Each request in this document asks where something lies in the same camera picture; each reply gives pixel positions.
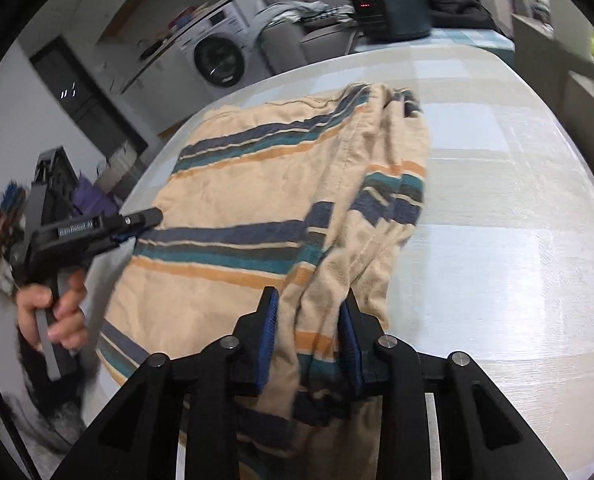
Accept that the grey cabinet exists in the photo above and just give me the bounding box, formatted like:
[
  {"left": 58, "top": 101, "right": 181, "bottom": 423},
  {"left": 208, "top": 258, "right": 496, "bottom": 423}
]
[{"left": 512, "top": 12, "right": 594, "bottom": 127}]

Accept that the white washing machine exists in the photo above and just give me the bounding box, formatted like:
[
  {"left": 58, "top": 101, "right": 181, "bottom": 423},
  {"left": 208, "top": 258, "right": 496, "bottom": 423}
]
[{"left": 179, "top": 0, "right": 258, "bottom": 92}]

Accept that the purple bag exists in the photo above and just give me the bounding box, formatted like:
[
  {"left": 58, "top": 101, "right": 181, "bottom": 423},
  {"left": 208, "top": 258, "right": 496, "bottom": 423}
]
[{"left": 73, "top": 172, "right": 120, "bottom": 216}]

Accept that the grey sofa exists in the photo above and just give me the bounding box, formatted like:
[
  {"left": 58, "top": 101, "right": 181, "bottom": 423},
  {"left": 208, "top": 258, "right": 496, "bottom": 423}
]
[{"left": 252, "top": 0, "right": 512, "bottom": 77}]

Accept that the person's left forearm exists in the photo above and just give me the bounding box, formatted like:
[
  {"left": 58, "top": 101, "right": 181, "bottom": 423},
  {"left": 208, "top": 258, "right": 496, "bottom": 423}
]
[{"left": 17, "top": 335, "right": 98, "bottom": 457}]

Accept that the white lower kitchen cabinet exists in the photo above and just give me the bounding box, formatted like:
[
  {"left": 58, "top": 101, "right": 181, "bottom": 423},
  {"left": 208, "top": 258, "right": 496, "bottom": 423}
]
[{"left": 119, "top": 40, "right": 204, "bottom": 97}]

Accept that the person's left hand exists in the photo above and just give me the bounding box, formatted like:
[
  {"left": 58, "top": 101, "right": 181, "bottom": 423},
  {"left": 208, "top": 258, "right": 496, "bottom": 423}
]
[{"left": 16, "top": 270, "right": 88, "bottom": 354}]

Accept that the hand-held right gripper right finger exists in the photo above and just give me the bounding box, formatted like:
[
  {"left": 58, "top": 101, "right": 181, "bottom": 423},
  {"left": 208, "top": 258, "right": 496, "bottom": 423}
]
[{"left": 338, "top": 287, "right": 570, "bottom": 480}]

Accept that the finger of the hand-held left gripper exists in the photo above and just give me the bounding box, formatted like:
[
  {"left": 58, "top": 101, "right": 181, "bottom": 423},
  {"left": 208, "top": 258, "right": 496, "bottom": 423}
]
[
  {"left": 108, "top": 229, "right": 145, "bottom": 252},
  {"left": 119, "top": 208, "right": 164, "bottom": 235}
]

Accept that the houndstooth cushion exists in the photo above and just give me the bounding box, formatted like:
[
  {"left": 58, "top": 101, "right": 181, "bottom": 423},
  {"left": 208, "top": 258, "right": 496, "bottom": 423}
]
[{"left": 302, "top": 5, "right": 358, "bottom": 29}]

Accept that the dark door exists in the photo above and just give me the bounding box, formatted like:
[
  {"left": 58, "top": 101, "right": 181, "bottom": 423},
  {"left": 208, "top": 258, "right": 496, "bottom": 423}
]
[{"left": 29, "top": 35, "right": 150, "bottom": 162}]

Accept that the teal checked tablecloth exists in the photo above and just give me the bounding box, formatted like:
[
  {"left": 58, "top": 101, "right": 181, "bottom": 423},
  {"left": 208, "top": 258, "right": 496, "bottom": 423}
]
[{"left": 352, "top": 27, "right": 516, "bottom": 62}]

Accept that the light grey garment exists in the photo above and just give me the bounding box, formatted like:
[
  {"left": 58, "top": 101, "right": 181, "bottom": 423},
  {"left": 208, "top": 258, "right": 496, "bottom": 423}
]
[{"left": 249, "top": 0, "right": 330, "bottom": 37}]

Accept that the black pressure cooker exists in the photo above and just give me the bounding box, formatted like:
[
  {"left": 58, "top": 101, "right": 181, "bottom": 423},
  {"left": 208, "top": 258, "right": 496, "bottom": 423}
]
[{"left": 351, "top": 0, "right": 434, "bottom": 41}]

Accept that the striped beige t-shirt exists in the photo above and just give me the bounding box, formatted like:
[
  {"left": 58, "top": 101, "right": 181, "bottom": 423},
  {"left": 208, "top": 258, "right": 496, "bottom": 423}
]
[{"left": 97, "top": 82, "right": 432, "bottom": 480}]

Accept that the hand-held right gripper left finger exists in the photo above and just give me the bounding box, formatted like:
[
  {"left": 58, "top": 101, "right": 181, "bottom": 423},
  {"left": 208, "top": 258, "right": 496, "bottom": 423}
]
[{"left": 51, "top": 286, "right": 280, "bottom": 480}]

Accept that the woven basket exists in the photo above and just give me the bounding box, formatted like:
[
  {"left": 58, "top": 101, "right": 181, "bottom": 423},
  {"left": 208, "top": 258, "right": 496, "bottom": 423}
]
[{"left": 97, "top": 140, "right": 140, "bottom": 196}]

